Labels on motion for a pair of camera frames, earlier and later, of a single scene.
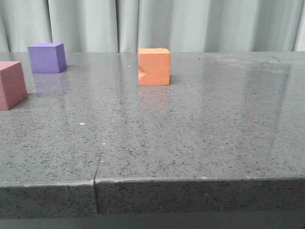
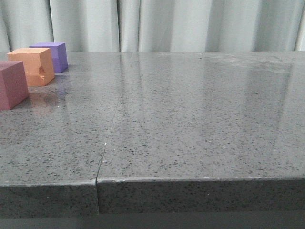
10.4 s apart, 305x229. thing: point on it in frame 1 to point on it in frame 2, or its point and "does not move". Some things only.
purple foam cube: x=47 y=57 does not move
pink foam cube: x=13 y=87 does not move
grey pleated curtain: x=98 y=26 does not move
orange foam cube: x=154 y=66 to x=37 y=63
